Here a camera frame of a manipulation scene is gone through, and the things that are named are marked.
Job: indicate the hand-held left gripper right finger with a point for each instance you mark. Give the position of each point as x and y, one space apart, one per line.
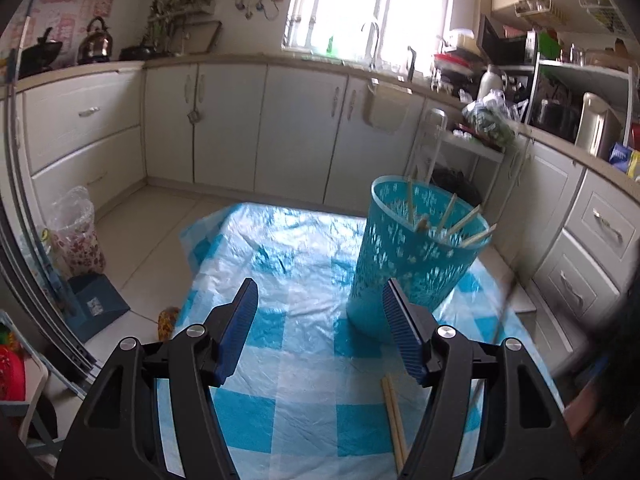
400 330

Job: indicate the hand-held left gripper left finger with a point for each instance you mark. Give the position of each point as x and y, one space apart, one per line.
240 325

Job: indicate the turquoise perforated plastic basket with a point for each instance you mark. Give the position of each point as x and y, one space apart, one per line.
380 260

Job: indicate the tan bamboo chopstick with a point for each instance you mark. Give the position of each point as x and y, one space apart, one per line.
447 212
391 425
465 220
480 236
400 425
410 200

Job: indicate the blue checkered plastic tablecloth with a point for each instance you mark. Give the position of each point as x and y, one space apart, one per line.
300 310

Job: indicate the patterned slipper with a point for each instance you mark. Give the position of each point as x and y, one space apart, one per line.
167 322

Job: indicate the blue dustpan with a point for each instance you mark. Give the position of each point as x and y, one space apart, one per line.
95 305

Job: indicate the floral plastic bag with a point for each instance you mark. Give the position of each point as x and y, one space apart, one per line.
77 245

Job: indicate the cream panelled drawer cabinet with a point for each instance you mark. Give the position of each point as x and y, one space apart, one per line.
575 210

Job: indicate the cream door base cabinet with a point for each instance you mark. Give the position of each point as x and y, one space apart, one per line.
290 125

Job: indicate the white storage rack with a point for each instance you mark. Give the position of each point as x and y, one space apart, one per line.
435 125

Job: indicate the white hanging bin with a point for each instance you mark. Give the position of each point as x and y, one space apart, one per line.
385 110

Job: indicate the white plastic stool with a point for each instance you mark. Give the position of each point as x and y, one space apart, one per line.
30 410

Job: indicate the bag of green vegetables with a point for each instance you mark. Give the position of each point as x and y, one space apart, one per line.
487 120

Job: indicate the yellow carton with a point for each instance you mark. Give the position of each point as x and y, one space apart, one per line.
635 164

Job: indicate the red patterned bag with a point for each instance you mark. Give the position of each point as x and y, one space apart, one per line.
9 370

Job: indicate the blue carton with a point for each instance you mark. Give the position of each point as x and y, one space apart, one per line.
620 153

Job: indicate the steel cooking pot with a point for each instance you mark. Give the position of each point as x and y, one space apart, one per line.
552 112

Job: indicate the cream two-drawer cabinet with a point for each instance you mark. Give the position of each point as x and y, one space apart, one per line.
75 115

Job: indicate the short dark faucet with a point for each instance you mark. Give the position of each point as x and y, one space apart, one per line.
411 62

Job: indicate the stack of red bowls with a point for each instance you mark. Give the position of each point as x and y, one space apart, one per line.
452 59

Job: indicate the black frying pan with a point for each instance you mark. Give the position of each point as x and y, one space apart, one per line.
137 52

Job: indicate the green bottle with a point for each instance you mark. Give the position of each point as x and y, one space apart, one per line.
330 46

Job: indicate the tall chrome faucet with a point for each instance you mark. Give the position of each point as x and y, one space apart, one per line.
374 35

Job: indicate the black microwave oven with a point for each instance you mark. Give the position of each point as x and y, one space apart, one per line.
502 45

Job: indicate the steel kettle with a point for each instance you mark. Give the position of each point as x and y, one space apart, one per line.
95 45

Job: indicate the white metal counter rack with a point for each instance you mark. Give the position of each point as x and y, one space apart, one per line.
585 71

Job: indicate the kitchen window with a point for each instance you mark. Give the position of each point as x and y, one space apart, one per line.
370 0

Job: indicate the black wok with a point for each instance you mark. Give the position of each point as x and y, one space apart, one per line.
42 55

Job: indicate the wall utensil rack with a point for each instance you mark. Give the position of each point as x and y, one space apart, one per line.
185 5

